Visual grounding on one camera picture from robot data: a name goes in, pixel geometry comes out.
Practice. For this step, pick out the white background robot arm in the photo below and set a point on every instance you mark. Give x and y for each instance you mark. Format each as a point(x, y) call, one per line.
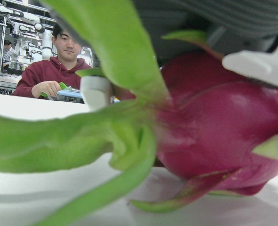
point(30, 26)

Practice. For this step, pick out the pink dragon fruit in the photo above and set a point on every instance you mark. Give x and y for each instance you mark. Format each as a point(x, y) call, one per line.
point(211, 131)

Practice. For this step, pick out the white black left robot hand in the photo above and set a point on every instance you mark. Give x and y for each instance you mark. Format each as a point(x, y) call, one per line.
point(223, 16)

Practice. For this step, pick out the teach pendant with red button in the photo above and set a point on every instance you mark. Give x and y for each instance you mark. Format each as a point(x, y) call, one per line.
point(68, 96)

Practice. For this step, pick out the person in maroon hoodie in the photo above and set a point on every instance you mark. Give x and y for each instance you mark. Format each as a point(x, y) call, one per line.
point(49, 70)

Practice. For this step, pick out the person in white shirt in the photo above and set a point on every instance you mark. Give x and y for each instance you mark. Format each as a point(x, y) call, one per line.
point(9, 53)

